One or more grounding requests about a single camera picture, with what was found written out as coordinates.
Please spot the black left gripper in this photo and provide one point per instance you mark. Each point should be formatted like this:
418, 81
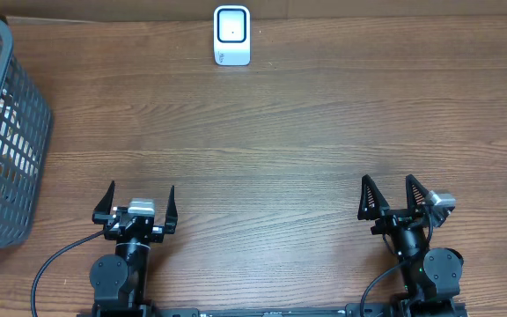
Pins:
101, 215

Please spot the grey plastic mesh basket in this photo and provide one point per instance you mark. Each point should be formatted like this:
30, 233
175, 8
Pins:
26, 123

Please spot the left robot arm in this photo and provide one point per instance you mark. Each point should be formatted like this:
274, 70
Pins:
119, 279

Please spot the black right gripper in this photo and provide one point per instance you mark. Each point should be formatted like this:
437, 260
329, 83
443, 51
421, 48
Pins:
393, 218

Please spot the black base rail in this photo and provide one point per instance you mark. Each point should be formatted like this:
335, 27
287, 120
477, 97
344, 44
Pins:
350, 310

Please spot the white barcode scanner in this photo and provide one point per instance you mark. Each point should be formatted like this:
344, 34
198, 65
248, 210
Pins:
232, 35

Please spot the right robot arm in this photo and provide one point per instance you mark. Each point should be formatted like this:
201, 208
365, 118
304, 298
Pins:
430, 275

